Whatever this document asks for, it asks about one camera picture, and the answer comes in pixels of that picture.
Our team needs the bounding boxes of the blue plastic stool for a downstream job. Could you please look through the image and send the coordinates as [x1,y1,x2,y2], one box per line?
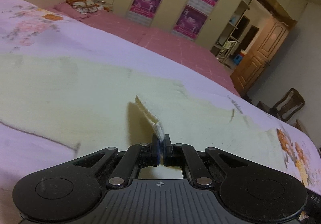
[233,54,243,66]

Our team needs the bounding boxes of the lower left purple poster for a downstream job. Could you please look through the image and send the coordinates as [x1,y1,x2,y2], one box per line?
[129,0,162,19]

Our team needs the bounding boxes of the lilac floral quilt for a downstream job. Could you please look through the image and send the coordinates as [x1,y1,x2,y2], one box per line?
[1,0,320,223]

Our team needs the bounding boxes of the metal stair railing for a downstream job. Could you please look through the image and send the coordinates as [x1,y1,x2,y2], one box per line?
[216,40,239,63]

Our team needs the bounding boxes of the pink checked bed sheet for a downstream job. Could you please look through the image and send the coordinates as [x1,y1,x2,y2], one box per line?
[47,3,239,95]

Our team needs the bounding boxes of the wooden armrest furniture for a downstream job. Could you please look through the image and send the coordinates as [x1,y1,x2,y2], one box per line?
[292,119,310,138]

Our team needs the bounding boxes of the dark wooden chair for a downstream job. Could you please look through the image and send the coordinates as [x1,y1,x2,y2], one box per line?
[257,88,305,122]

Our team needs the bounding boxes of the brown wooden door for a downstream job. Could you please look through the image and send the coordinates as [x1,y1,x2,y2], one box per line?
[231,17,289,97]

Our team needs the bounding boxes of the lower right purple poster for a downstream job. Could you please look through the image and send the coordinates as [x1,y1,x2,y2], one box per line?
[171,5,207,41]

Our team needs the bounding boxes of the cream knitted sweater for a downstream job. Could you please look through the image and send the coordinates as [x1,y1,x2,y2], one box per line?
[1,53,286,184]

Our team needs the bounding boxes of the orange patterned pillow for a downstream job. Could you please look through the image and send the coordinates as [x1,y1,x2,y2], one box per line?
[66,0,104,14]

